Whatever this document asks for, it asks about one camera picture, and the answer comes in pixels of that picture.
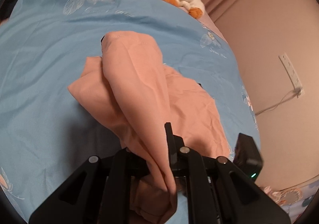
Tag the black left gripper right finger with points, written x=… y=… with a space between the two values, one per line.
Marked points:
x=217 y=190

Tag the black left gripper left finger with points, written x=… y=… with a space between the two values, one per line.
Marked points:
x=97 y=192

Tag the blue floral bed sheet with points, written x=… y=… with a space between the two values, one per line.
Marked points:
x=45 y=134

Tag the pink hooded jacket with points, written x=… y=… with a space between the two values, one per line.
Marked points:
x=129 y=90

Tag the white power strip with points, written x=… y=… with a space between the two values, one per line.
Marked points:
x=292 y=74

